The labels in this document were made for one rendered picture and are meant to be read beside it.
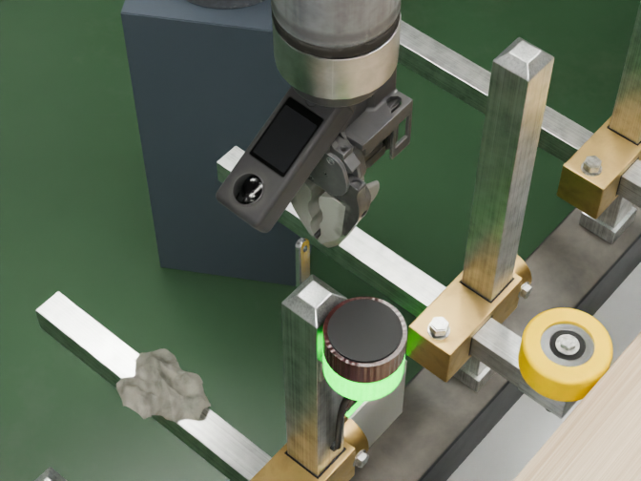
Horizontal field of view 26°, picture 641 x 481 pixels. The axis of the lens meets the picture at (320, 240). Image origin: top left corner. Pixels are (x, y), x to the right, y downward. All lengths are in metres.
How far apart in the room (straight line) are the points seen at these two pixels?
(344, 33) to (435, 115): 1.69
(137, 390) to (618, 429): 0.42
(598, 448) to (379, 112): 0.35
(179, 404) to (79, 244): 1.23
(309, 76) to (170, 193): 1.27
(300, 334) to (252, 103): 1.02
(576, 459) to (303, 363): 0.27
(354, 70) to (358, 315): 0.18
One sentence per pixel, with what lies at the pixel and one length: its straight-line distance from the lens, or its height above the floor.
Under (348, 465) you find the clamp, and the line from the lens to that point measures 1.22.
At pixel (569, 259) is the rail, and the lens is 1.56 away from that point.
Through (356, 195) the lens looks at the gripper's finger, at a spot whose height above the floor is 1.11.
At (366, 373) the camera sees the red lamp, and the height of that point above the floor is 1.10.
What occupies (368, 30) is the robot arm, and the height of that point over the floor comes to 1.28.
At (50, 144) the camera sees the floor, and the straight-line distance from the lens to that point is 2.61.
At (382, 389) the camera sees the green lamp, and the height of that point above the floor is 1.07.
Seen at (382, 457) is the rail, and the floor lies 0.70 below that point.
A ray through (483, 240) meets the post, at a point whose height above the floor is 0.94.
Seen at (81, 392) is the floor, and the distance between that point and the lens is 2.28.
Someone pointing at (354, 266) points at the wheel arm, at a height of 0.83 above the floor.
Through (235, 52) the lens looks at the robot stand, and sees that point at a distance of 1.95.
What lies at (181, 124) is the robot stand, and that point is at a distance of 2.09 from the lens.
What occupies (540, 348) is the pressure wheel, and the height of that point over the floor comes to 0.91.
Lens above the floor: 1.94
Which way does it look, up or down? 53 degrees down
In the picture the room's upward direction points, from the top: straight up
